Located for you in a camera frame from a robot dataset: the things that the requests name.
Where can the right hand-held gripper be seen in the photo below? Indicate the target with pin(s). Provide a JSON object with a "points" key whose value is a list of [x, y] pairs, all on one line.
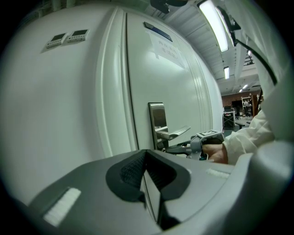
{"points": [[196, 144]]}

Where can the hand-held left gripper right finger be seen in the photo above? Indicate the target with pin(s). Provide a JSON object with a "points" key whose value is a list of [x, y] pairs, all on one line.
{"points": [[218, 202]]}

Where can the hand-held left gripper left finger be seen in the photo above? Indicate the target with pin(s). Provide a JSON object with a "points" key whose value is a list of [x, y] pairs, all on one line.
{"points": [[92, 206]]}

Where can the person's right forearm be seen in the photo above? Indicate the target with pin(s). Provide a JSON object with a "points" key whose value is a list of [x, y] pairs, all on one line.
{"points": [[248, 135]]}

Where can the metal door lock plate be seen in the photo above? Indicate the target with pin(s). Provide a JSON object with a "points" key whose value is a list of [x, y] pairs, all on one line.
{"points": [[158, 114]]}

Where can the white double door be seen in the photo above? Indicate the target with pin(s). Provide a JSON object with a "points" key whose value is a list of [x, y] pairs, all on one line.
{"points": [[110, 91]]}

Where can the dark blue strip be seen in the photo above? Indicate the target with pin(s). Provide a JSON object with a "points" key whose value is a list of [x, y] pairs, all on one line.
{"points": [[158, 31]]}

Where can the person's right hand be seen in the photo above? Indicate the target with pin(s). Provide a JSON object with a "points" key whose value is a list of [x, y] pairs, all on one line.
{"points": [[216, 152]]}

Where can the small ceiling light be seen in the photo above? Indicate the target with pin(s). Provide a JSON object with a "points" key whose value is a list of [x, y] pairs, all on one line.
{"points": [[245, 87], [226, 72]]}

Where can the white paper sign red lettering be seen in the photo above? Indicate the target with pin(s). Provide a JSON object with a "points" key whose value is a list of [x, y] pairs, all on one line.
{"points": [[167, 51]]}

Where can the long ceiling light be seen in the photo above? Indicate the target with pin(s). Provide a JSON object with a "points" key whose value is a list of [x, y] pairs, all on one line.
{"points": [[213, 25]]}

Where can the black chest device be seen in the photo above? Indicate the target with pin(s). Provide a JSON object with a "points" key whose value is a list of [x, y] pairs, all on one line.
{"points": [[230, 25]]}

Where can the person's white jacket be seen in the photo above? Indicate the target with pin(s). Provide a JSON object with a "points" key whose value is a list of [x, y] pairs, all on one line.
{"points": [[257, 27]]}

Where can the black head camera rig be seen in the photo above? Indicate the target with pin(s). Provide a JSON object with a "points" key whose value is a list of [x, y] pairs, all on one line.
{"points": [[165, 4]]}

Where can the white wall thermostat panel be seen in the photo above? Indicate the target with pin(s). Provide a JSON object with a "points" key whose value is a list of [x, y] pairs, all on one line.
{"points": [[78, 35], [56, 40]]}

